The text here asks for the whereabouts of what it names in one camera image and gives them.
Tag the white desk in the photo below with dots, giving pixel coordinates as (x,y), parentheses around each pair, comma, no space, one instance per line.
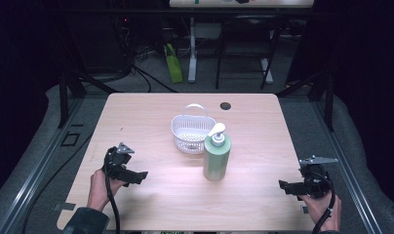
(217,19)

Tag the black metal stand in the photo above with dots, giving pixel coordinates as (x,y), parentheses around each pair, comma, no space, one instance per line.
(315,87)
(74,81)

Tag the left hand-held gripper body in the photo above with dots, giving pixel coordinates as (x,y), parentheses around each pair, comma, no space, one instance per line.
(117,160)

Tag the person's left hand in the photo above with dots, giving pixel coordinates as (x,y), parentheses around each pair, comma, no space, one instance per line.
(99,191)

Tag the black chair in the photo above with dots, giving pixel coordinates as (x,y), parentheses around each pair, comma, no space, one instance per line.
(247,48)

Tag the person's right hand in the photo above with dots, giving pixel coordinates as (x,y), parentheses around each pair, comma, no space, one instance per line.
(322,209)

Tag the green bag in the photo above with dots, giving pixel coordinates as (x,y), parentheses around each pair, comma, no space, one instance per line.
(173,63)

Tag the white plastic basket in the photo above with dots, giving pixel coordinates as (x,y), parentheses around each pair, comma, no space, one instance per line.
(191,133)

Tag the green pump soap bottle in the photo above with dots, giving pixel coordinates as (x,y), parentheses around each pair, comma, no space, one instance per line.
(216,155)

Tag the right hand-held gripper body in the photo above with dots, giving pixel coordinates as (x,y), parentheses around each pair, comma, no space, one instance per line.
(315,177)

